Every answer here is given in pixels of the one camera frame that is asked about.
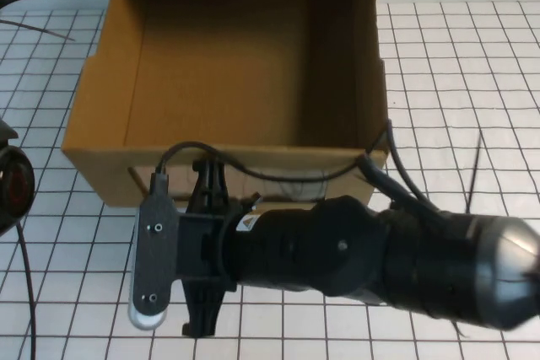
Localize brown cardboard drawer with window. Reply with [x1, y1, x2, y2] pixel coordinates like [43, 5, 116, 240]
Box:
[61, 0, 390, 210]

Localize black camera cable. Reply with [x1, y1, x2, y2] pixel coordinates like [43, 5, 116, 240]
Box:
[150, 140, 440, 214]

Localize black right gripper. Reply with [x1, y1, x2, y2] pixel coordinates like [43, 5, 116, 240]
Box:
[181, 157, 329, 338]

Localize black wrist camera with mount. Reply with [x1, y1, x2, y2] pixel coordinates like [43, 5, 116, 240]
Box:
[127, 194, 230, 332]

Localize white grid tablecloth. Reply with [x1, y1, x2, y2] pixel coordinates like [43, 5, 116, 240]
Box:
[0, 0, 540, 360]

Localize thin black cable tie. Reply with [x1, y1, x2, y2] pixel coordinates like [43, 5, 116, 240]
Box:
[465, 131, 484, 214]
[0, 18, 77, 42]

